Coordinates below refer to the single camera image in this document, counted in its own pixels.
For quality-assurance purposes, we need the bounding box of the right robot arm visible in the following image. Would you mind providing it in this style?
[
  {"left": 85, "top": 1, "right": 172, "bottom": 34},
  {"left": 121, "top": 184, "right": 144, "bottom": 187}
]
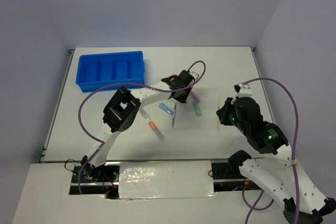
[{"left": 216, "top": 97, "right": 335, "bottom": 223}]

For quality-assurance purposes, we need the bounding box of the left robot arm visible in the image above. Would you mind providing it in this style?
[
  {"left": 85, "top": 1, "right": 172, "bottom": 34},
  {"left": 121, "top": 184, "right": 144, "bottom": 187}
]
[{"left": 77, "top": 70, "right": 203, "bottom": 183}]

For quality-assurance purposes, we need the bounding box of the black and white pen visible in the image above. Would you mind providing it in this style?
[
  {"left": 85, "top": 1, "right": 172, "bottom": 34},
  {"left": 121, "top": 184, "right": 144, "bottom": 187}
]
[{"left": 172, "top": 103, "right": 177, "bottom": 128}]

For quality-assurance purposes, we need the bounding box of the purple highlighter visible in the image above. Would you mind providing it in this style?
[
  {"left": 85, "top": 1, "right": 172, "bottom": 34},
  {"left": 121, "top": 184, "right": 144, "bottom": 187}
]
[{"left": 190, "top": 91, "right": 201, "bottom": 103}]

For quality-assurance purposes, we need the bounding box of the green correction tape case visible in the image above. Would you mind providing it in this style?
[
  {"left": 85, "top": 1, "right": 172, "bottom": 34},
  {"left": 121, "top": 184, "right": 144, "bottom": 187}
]
[{"left": 192, "top": 101, "right": 202, "bottom": 116}]

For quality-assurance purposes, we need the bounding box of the blue correction tape case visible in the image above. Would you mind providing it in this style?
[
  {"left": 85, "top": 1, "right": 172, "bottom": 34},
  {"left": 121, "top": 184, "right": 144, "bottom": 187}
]
[{"left": 159, "top": 103, "right": 174, "bottom": 115}]

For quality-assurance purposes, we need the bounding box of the blue-capped highlighter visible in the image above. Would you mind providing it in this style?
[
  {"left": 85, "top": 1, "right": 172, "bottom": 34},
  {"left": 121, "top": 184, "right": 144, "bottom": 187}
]
[{"left": 139, "top": 108, "right": 149, "bottom": 119}]

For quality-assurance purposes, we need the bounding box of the orange-capped highlighter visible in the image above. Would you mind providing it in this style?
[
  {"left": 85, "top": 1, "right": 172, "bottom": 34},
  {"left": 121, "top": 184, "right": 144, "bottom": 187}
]
[{"left": 148, "top": 121, "right": 165, "bottom": 142}]

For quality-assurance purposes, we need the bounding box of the silver taped cover plate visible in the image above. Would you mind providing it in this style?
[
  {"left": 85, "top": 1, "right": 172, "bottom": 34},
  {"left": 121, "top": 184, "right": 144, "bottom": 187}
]
[{"left": 118, "top": 161, "right": 216, "bottom": 199}]

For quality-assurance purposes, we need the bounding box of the blue compartment tray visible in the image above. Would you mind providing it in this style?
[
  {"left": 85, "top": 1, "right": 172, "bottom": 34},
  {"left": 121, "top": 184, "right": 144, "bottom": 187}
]
[{"left": 76, "top": 51, "right": 145, "bottom": 92}]

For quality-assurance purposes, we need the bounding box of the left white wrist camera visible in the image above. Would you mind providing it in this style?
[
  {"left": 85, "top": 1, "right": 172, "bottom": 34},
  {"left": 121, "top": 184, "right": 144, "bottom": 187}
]
[{"left": 188, "top": 71, "right": 200, "bottom": 82}]

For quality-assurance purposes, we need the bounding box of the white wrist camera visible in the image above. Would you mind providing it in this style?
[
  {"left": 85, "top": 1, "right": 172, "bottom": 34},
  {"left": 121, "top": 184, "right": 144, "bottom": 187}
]
[
  {"left": 234, "top": 83, "right": 253, "bottom": 100},
  {"left": 188, "top": 71, "right": 200, "bottom": 82}
]

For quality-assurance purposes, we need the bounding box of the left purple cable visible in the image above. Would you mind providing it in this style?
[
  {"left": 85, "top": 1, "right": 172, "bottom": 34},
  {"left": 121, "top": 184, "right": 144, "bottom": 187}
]
[{"left": 77, "top": 60, "right": 206, "bottom": 196}]

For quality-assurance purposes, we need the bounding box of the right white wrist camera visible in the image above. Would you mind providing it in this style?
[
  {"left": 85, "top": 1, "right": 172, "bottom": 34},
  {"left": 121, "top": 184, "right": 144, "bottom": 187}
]
[{"left": 234, "top": 83, "right": 253, "bottom": 100}]

